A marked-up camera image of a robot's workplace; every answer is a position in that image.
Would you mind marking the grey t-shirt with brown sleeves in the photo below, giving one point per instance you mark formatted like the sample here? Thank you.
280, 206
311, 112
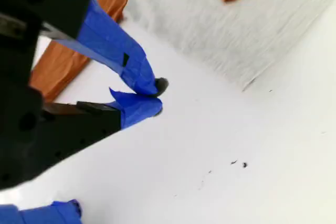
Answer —
210, 37

